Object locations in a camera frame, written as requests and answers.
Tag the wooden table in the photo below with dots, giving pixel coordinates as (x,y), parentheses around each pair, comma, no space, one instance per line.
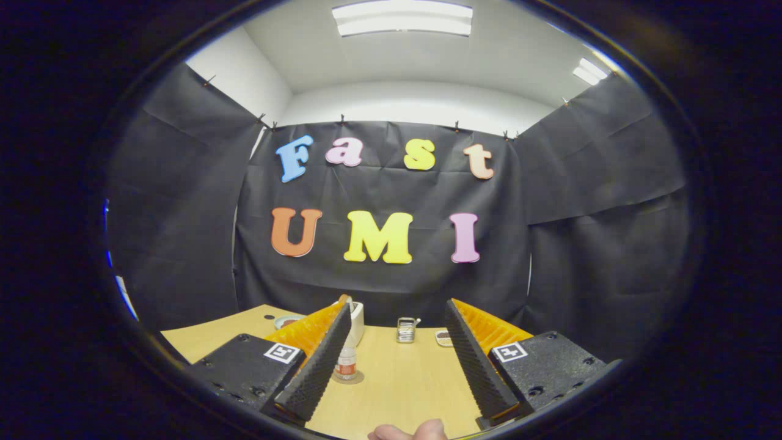
(409,385)

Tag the white divided dish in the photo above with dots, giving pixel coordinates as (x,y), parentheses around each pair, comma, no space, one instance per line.
(444,338)

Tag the large ceiling light panel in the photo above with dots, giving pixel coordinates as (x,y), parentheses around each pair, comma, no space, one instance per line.
(403,17)

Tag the clear juice bottle red label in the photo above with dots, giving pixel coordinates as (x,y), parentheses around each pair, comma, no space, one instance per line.
(346,365)

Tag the black backdrop cloth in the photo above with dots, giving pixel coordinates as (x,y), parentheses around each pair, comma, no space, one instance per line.
(550,256)

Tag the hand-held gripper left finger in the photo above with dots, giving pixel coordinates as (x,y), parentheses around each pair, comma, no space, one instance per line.
(317,370)

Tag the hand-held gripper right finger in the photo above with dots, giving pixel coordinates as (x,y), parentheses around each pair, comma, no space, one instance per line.
(473,366)

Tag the round brown coaster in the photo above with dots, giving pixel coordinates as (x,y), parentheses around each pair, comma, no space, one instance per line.
(359,376)

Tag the small ceiling light panel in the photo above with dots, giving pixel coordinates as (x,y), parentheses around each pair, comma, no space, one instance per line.
(590,71)

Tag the white toaster with toast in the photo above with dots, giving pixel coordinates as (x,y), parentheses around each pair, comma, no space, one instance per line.
(358,321)

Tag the small plate with brown food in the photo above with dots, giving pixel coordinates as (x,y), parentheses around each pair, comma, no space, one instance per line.
(286,321)

